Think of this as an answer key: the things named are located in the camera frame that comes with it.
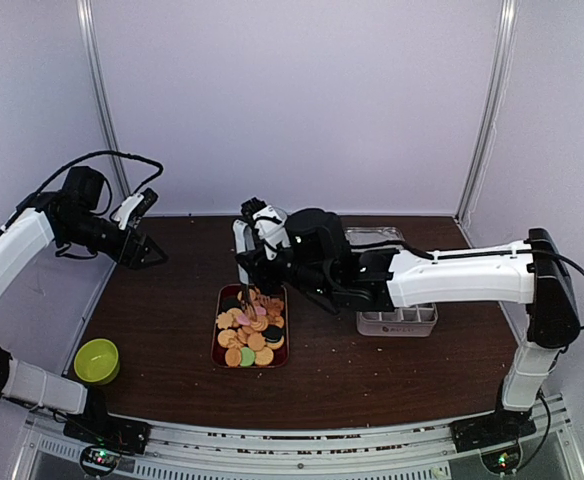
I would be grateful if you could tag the metal food tongs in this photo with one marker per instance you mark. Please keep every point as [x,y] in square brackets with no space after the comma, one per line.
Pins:
[244,244]

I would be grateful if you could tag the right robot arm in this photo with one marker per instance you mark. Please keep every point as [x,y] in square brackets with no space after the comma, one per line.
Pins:
[309,251]

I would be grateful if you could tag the green round cookie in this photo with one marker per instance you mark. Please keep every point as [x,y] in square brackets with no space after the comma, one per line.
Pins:
[248,357]

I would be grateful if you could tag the pink round cookie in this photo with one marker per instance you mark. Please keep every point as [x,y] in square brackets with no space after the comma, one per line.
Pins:
[244,319]

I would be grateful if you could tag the aluminium front rail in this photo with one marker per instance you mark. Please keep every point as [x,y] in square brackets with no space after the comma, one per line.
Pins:
[423,450]

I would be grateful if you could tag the red cookie tray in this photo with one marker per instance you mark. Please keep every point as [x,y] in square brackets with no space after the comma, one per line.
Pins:
[250,328]

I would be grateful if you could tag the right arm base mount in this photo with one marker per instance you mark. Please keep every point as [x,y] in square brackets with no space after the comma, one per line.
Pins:
[487,430]

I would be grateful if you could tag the left aluminium frame post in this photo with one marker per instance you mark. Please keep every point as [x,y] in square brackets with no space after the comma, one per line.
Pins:
[89,36]

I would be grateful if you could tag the black sandwich cookie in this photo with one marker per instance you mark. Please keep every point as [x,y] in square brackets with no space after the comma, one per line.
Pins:
[274,337]
[230,303]

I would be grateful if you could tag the white divided cookie tin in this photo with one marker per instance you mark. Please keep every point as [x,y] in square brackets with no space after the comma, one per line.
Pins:
[406,322]

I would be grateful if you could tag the black sandwich cookie upper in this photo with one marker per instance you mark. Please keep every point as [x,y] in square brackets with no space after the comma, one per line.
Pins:
[230,303]

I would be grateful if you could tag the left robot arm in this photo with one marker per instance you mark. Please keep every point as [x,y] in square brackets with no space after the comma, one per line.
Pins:
[61,219]

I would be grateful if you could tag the right aluminium frame post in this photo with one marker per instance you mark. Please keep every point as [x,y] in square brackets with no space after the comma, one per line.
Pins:
[487,127]

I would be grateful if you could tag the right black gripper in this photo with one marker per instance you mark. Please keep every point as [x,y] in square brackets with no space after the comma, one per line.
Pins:
[257,274]

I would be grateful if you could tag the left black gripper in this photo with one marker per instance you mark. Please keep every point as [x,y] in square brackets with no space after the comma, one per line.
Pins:
[131,256]

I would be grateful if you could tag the round tan biscuit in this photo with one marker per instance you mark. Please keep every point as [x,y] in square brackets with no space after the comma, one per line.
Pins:
[264,357]

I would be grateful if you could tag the swirl butter cookie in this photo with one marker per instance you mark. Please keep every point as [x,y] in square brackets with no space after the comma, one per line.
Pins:
[260,323]

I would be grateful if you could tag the green plastic bowl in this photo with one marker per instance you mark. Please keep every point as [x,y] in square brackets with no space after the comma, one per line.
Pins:
[97,362]

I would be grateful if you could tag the aluminium frame post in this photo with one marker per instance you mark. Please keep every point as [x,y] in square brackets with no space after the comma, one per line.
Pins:
[89,36]
[487,127]

